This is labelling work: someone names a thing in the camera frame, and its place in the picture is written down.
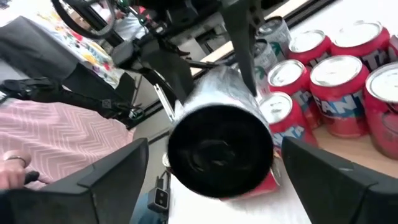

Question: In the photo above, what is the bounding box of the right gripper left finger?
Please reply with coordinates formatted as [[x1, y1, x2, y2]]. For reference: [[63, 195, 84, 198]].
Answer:
[[0, 138, 149, 224]]

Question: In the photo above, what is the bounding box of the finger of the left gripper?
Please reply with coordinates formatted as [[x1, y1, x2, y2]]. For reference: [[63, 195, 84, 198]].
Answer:
[[221, 0, 261, 96], [142, 49, 195, 105]]

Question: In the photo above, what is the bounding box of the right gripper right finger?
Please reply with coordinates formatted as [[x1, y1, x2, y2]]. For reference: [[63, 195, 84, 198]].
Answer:
[[281, 136, 398, 224]]

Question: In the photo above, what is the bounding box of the silver soda can red band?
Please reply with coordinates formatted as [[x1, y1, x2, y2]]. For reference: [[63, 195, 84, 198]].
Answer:
[[167, 65, 276, 200]]

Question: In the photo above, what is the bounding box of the wooden tray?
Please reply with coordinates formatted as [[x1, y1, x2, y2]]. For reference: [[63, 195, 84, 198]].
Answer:
[[312, 124, 398, 178]]

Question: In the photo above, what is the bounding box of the person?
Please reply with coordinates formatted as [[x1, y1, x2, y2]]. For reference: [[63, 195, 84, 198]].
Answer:
[[0, 99, 134, 190]]

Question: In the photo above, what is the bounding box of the person's hand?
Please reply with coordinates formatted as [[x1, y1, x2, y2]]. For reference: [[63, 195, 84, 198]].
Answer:
[[0, 149, 32, 190]]

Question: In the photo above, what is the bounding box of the colourful floral cloth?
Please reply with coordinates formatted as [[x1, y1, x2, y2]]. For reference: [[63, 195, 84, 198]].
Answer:
[[37, 9, 125, 90]]

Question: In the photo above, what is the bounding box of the black jointed bar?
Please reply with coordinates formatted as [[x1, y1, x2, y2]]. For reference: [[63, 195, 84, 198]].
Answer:
[[0, 77, 144, 122]]

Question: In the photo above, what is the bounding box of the white table cover sheet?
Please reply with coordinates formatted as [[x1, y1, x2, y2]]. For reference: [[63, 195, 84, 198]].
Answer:
[[133, 0, 398, 224]]

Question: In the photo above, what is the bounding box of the grey office chair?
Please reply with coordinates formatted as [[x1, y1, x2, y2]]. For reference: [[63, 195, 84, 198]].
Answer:
[[0, 15, 78, 82]]

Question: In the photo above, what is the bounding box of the silver frame bracket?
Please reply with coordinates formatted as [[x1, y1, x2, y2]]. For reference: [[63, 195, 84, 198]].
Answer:
[[154, 83, 177, 122]]

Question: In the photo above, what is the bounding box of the grey cable connector box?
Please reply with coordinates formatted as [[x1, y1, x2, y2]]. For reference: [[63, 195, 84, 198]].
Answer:
[[147, 186, 170, 214]]

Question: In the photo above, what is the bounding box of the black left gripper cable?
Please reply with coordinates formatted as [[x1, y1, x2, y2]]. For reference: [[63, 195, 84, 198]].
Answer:
[[51, 0, 118, 40]]

